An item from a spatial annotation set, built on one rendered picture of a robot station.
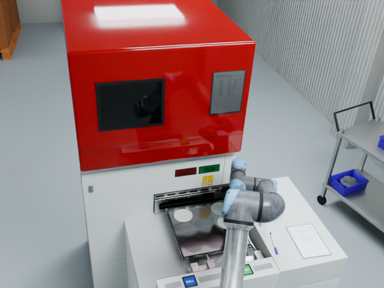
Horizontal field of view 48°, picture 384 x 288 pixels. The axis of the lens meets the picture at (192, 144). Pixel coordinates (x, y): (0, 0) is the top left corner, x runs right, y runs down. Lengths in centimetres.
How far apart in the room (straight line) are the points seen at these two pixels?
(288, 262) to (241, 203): 56
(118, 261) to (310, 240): 111
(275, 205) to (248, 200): 10
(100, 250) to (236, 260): 109
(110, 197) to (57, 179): 182
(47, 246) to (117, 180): 139
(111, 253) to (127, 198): 41
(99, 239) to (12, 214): 146
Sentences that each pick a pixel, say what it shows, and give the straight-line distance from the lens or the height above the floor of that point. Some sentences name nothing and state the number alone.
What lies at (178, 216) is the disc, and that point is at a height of 90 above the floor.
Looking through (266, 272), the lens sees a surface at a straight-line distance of 203.
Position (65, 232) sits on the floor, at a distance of 354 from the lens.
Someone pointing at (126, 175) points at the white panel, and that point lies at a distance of 220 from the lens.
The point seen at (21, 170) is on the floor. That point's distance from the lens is 425.
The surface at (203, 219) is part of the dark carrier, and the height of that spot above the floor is 90.
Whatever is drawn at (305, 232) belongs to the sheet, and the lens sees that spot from 224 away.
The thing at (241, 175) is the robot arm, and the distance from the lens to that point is 205.
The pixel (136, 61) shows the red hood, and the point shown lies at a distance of 183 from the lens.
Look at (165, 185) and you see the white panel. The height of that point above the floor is 103.
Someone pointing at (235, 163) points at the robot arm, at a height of 127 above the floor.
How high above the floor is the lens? 249
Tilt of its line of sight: 34 degrees down
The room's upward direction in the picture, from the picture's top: 4 degrees clockwise
